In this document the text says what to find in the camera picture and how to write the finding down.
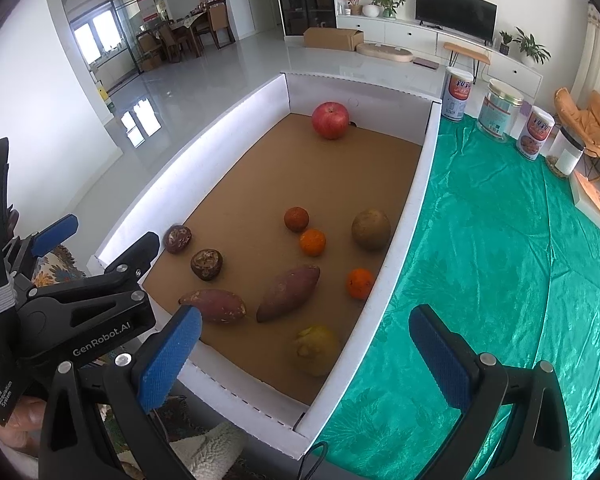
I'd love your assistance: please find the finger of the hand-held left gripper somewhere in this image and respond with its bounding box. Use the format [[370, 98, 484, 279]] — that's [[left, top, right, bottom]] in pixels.
[[87, 231, 161, 291], [2, 214, 79, 273]]

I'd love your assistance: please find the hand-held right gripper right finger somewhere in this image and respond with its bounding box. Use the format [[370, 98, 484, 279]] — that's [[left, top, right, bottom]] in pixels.
[[408, 304, 573, 480]]

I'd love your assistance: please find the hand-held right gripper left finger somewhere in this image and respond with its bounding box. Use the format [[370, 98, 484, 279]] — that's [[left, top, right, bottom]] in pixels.
[[39, 305, 203, 480]]

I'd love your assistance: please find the purple sweet potato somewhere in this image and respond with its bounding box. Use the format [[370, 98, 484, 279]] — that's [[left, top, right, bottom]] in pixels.
[[178, 288, 247, 324], [256, 265, 322, 323]]

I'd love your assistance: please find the orange mandarin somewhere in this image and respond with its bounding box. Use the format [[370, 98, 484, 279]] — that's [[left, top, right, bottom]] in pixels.
[[300, 228, 327, 256], [346, 268, 376, 301]]

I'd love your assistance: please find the yellow-green orange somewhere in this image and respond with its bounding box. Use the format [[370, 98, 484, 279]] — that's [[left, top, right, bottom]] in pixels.
[[292, 326, 342, 378]]

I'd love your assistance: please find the green-brown orange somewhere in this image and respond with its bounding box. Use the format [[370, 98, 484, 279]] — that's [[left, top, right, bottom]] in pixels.
[[351, 209, 392, 252]]

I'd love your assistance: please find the dark reddish mandarin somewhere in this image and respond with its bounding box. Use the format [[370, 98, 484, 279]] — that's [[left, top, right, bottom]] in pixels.
[[284, 206, 310, 233]]

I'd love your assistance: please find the white wooden tray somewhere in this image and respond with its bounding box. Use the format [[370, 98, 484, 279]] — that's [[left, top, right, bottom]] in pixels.
[[94, 72, 442, 461]]

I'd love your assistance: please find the red apple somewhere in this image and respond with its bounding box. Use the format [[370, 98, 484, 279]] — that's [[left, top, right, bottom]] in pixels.
[[311, 101, 351, 140]]

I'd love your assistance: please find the person's left hand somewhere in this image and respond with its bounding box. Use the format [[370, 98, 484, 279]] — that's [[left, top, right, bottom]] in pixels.
[[0, 394, 48, 461]]

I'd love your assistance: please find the floral patterned cloth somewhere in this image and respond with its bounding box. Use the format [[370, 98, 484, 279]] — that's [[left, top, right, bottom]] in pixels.
[[32, 245, 86, 286]]

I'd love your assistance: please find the green tablecloth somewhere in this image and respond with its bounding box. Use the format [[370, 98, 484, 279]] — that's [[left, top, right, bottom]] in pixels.
[[310, 120, 600, 480]]

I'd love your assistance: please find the white fleece cloth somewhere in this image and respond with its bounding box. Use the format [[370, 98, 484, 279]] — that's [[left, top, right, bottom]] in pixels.
[[170, 421, 248, 480]]

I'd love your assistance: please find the white flat box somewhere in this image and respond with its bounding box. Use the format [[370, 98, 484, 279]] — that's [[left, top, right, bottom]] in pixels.
[[569, 170, 600, 242]]

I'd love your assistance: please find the dining table with chairs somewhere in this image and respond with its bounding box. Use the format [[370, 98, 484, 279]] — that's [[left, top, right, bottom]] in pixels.
[[137, 0, 233, 63]]

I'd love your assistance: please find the clear jar black lid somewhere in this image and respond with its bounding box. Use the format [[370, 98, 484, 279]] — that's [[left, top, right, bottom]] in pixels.
[[547, 125, 588, 179]]

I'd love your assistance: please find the red label tin can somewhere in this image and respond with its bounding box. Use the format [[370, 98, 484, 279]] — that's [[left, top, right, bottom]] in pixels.
[[516, 106, 556, 162], [441, 66, 476, 123]]

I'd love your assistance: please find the clear jar teal label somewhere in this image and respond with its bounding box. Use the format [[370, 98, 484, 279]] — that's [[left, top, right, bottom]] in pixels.
[[477, 79, 525, 143]]

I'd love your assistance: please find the orange lounge chair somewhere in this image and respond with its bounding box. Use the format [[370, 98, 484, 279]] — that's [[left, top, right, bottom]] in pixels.
[[554, 87, 600, 161]]

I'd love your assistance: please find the brown cardboard box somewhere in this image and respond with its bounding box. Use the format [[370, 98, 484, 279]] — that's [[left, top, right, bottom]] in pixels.
[[303, 27, 365, 52]]

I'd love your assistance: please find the wooden side table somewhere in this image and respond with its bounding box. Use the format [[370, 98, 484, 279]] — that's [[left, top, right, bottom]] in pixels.
[[443, 41, 492, 83]]

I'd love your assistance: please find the oval wooden board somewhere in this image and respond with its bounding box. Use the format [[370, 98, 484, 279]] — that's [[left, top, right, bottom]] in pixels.
[[356, 42, 415, 64]]

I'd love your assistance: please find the green potted plant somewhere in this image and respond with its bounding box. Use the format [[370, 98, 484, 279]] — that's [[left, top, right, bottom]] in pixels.
[[512, 27, 552, 66]]

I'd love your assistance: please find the white television cabinet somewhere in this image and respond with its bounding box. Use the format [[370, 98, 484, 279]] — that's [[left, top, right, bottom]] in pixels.
[[336, 14, 543, 97]]

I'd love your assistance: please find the black television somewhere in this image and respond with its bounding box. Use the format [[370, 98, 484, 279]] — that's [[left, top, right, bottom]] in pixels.
[[415, 0, 498, 43]]

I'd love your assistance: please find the green plant white pot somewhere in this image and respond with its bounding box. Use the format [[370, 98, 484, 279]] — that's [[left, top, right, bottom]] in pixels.
[[362, 0, 406, 19]]

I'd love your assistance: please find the black cable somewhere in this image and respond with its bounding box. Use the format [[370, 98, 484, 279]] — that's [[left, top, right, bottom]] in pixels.
[[295, 441, 330, 480]]

